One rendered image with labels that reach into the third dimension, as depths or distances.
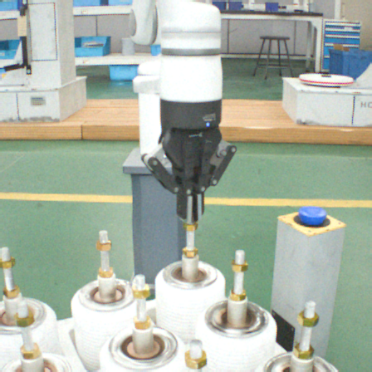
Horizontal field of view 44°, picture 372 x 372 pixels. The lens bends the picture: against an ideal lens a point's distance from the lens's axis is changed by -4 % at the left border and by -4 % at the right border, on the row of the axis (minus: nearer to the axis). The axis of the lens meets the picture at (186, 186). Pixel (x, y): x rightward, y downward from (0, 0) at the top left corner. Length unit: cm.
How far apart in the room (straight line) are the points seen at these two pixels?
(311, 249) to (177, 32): 33
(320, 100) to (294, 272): 189
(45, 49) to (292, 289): 218
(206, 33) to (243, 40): 827
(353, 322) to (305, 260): 41
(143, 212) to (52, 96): 167
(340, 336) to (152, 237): 44
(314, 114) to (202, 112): 200
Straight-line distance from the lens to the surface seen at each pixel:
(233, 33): 880
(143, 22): 94
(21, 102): 268
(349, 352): 96
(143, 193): 100
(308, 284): 69
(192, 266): 64
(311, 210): 68
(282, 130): 244
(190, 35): 54
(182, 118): 55
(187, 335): 66
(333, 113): 255
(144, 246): 104
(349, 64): 494
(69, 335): 69
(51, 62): 266
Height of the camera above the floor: 58
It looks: 19 degrees down
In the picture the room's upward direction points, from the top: straight up
